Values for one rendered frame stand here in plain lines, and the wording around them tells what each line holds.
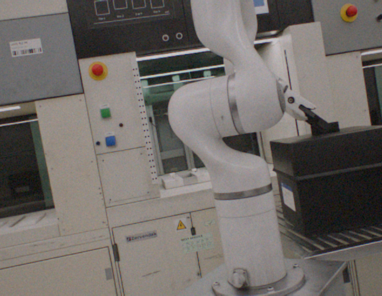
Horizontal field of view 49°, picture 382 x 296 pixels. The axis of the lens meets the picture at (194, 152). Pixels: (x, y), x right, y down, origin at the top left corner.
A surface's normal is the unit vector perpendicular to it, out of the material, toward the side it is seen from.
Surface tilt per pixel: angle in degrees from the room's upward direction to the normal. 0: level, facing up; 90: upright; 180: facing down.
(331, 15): 90
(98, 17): 90
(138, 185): 90
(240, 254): 90
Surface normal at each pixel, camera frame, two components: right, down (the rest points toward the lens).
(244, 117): -0.16, 0.57
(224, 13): 0.21, -0.17
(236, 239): -0.54, 0.14
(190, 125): -0.14, 0.13
